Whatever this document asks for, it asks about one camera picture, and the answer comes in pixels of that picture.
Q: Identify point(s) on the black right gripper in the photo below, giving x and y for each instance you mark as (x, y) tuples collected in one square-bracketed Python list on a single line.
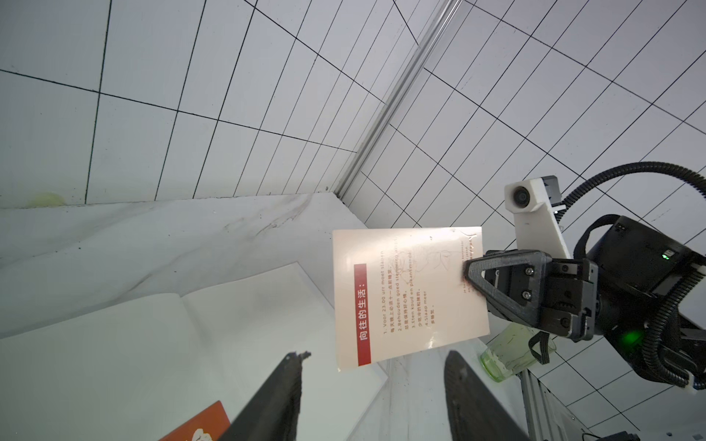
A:
[(513, 283)]

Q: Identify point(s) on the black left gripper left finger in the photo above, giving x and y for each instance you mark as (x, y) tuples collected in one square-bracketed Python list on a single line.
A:
[(273, 412)]

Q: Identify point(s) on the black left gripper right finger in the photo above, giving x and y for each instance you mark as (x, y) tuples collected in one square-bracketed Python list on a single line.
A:
[(473, 412)]

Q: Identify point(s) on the orange photo card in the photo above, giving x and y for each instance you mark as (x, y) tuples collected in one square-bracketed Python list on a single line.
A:
[(209, 424)]

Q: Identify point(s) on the cream text photo card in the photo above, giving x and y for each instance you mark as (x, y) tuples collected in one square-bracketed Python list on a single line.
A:
[(403, 291)]

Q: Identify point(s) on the white photo album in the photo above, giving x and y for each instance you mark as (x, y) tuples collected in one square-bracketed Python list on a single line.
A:
[(140, 369)]

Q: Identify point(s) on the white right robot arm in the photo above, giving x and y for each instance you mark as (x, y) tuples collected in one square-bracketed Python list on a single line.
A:
[(626, 287)]

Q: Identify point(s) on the clear green glass cup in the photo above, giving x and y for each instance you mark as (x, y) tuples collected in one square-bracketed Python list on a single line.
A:
[(516, 349)]

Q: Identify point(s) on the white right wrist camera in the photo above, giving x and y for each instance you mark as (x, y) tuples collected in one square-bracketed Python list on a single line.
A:
[(534, 204)]

